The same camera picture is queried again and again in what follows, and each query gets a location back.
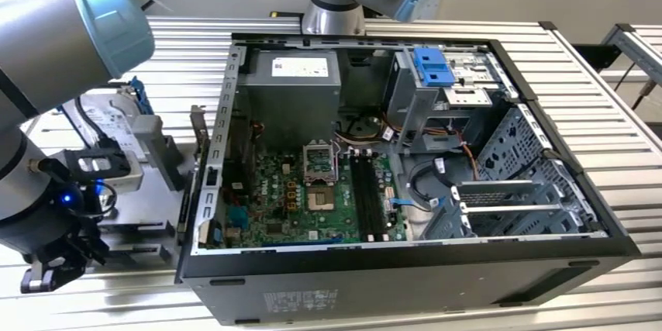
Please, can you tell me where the black RAM slot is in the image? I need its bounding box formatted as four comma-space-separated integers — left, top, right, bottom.
356, 152, 379, 242
361, 152, 384, 242
351, 152, 372, 242

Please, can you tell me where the grey parts rack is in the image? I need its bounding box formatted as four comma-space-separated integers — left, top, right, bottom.
61, 112, 208, 274

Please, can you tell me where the silver hard disk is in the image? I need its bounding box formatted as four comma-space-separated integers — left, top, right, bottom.
61, 88, 150, 153

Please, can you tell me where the green motherboard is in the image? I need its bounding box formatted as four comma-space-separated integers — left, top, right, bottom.
213, 147, 415, 249

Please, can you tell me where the black case fan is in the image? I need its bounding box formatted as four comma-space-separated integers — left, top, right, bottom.
226, 105, 254, 177

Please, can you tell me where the blue expansion slot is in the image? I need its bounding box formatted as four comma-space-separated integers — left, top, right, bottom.
260, 236, 345, 247

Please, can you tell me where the CPU socket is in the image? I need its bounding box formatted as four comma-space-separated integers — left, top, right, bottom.
304, 183, 340, 212

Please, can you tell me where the metal socket cover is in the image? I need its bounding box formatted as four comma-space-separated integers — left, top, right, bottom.
301, 140, 340, 187

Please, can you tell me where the grey power supply unit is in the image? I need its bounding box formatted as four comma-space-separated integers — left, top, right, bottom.
237, 48, 343, 153

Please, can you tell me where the black grey PC case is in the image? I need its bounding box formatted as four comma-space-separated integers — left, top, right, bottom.
173, 32, 642, 326

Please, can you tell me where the round dark case speaker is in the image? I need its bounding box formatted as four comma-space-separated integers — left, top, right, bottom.
344, 116, 384, 138

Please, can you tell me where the grey metal disk bay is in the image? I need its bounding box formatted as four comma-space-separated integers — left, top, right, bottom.
384, 47, 517, 153

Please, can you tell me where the blue plastic drive latch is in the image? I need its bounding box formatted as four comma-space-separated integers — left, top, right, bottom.
412, 47, 455, 88

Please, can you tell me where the small aluminium slat table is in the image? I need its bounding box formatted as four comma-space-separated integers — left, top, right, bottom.
601, 22, 662, 90

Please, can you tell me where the pale grey wrist camera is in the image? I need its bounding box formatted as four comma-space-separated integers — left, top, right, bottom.
61, 147, 145, 192

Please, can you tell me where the graphics card with metal bracket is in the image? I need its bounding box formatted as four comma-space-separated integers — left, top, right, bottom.
177, 104, 213, 239

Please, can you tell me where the yellow white wire bundle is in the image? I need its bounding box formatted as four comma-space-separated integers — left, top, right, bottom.
333, 129, 399, 146

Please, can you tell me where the black cable loop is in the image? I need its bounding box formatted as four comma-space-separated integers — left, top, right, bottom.
405, 162, 440, 212

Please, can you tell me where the orange wire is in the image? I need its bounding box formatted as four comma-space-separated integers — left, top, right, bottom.
461, 143, 480, 181

